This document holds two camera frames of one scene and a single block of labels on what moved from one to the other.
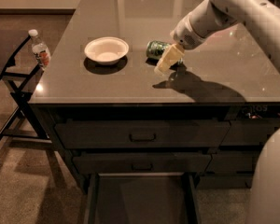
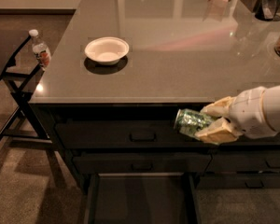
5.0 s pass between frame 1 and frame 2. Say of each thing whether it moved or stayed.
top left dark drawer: stayed
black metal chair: stayed
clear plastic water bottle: stayed
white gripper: moved
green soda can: moved
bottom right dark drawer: stayed
